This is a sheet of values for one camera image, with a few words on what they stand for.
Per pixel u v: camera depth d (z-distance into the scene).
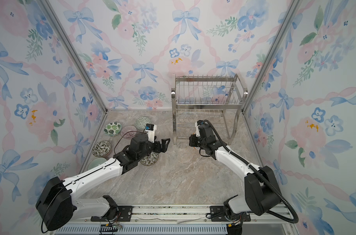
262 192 0.42
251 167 0.46
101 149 0.96
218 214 0.72
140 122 1.10
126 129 1.03
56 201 0.40
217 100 1.17
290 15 0.71
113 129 1.07
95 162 0.88
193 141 0.77
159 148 0.71
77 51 0.87
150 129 0.69
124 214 0.74
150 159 0.92
